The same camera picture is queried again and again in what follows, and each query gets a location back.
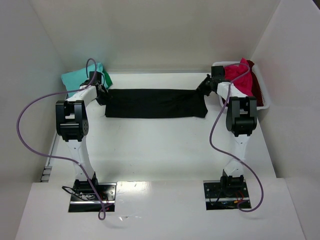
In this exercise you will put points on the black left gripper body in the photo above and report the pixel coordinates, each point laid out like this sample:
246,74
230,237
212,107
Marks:
101,93

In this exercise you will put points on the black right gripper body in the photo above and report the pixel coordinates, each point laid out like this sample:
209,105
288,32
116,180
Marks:
205,85

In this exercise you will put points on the black t shirt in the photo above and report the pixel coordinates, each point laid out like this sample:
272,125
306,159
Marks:
155,104

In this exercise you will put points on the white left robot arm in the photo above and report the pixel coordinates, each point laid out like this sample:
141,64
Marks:
72,125

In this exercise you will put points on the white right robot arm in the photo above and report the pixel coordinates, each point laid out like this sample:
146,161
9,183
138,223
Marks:
241,121

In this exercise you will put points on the folded green t shirt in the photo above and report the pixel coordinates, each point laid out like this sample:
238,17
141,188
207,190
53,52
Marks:
107,80

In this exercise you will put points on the crumpled pink t shirt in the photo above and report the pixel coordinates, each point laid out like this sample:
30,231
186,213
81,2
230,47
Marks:
242,73

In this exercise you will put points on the folded light blue t shirt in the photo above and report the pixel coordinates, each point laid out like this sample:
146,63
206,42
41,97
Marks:
73,80

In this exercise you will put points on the dark red t shirt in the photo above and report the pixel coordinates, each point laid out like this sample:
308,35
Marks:
255,89

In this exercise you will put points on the white plastic basket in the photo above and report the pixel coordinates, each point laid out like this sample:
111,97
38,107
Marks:
263,89

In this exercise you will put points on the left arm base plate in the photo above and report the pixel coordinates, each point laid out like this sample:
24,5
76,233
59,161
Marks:
107,197

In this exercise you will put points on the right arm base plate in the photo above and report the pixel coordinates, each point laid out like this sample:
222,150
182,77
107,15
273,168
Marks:
225,198

